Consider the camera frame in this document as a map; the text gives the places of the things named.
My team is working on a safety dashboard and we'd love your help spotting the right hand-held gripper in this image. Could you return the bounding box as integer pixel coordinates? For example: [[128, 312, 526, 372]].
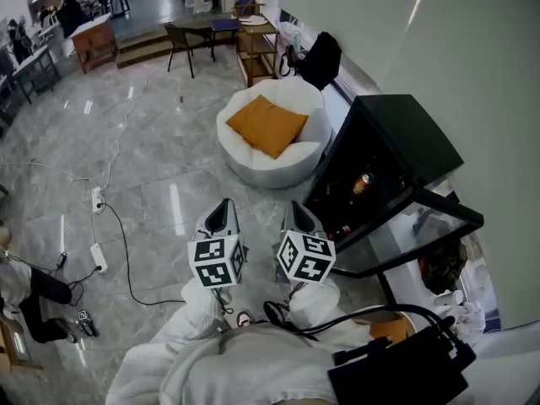
[[276, 200, 338, 286]]

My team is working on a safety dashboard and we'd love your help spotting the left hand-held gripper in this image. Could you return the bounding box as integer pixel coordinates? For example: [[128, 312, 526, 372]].
[[187, 198, 247, 289]]

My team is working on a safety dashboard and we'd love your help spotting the orange cushion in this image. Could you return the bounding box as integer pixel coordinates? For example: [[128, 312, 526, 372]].
[[225, 94, 310, 160]]

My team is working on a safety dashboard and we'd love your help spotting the person's right forearm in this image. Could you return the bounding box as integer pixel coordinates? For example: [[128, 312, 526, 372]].
[[289, 277, 370, 338]]

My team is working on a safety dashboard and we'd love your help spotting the person's left forearm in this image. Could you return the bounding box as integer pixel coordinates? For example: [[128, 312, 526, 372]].
[[138, 276, 233, 354]]

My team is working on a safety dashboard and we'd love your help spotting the white round sofa chair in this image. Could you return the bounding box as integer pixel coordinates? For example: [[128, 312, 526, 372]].
[[216, 78, 334, 189]]

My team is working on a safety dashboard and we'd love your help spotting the orange drink can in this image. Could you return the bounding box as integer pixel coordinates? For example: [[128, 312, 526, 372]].
[[353, 172, 375, 197]]

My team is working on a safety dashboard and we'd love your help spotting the black glass-door cabinet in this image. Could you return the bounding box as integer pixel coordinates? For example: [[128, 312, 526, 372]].
[[302, 94, 485, 307]]

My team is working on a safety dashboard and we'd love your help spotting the person's white sweater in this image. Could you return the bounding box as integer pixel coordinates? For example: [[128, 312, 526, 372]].
[[159, 322, 338, 405]]

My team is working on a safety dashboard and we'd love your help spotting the camouflage cloth bag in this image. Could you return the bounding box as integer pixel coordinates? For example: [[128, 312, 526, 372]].
[[420, 238, 469, 294]]

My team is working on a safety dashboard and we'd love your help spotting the black backpack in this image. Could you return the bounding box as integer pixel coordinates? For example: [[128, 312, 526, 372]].
[[294, 31, 343, 92]]

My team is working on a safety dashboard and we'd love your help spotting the small dark handbag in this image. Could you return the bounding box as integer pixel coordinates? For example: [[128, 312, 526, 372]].
[[279, 44, 307, 78]]

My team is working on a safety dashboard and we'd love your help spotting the white cup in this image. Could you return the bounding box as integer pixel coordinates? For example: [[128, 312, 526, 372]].
[[434, 289, 465, 308]]

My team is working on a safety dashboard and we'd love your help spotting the black handheld device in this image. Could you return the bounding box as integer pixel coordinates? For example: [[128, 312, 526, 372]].
[[76, 308, 100, 338]]

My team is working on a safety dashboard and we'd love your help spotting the wooden shelf rack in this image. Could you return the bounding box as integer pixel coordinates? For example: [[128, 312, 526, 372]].
[[236, 23, 281, 89]]

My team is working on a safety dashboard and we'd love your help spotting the black battery box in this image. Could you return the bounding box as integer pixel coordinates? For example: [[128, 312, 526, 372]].
[[327, 316, 478, 405]]

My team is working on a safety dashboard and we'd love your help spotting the wooden step platform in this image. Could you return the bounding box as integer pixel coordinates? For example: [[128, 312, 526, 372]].
[[114, 22, 238, 70]]

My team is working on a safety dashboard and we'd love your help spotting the dark wicker chair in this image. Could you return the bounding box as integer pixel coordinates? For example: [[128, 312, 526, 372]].
[[163, 22, 216, 79]]

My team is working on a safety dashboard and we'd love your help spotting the white plastic bag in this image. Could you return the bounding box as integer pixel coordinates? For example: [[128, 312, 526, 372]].
[[276, 20, 304, 52]]

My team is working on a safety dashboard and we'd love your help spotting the small blue-top table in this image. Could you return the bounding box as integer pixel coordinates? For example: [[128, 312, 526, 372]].
[[209, 18, 241, 62]]

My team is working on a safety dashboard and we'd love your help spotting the white crumpled tissue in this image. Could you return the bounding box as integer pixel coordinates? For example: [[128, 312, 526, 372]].
[[454, 300, 487, 342]]

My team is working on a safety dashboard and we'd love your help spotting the grey roller blind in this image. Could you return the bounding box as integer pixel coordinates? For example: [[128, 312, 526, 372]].
[[276, 0, 425, 99], [379, 0, 540, 210]]

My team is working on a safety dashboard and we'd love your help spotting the wooden cabinet with white top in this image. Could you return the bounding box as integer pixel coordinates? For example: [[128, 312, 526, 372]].
[[69, 13, 120, 75]]

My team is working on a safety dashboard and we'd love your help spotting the brown wooden stool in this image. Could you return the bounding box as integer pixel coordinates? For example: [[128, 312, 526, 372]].
[[0, 310, 44, 375]]

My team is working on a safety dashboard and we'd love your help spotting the black cable bundle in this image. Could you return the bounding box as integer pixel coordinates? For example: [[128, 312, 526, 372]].
[[263, 300, 456, 342]]

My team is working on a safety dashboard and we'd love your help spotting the white cable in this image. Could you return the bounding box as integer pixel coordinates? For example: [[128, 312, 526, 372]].
[[0, 67, 159, 210]]

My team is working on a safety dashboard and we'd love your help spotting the black-frame work table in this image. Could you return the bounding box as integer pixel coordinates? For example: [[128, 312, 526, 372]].
[[11, 44, 62, 105]]

